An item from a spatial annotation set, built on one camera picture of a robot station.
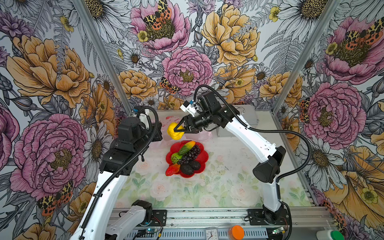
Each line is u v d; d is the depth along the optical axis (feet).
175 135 2.17
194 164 2.86
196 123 2.08
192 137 2.88
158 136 1.85
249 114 3.37
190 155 2.99
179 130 2.16
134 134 1.50
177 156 2.93
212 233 2.26
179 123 2.13
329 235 2.08
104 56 2.92
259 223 2.41
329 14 2.41
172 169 2.66
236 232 2.05
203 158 3.01
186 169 2.79
